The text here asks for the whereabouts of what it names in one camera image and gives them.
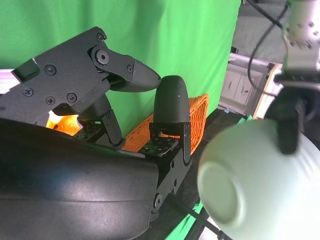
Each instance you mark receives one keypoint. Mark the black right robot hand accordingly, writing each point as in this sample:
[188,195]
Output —
[75,187]

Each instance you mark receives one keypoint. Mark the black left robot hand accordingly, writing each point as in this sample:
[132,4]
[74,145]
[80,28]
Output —
[290,112]

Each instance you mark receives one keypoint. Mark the grey-green bowl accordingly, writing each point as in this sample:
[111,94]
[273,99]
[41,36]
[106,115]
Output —
[250,180]

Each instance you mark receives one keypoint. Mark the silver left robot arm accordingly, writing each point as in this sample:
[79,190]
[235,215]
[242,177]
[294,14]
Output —
[302,37]

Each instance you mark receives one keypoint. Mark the orange wicker basket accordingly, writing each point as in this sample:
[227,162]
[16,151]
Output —
[197,115]

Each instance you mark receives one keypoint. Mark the lavender plate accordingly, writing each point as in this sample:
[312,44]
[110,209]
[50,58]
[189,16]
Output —
[7,77]

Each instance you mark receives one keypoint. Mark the green tablecloth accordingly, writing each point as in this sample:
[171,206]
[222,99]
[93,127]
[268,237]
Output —
[175,37]

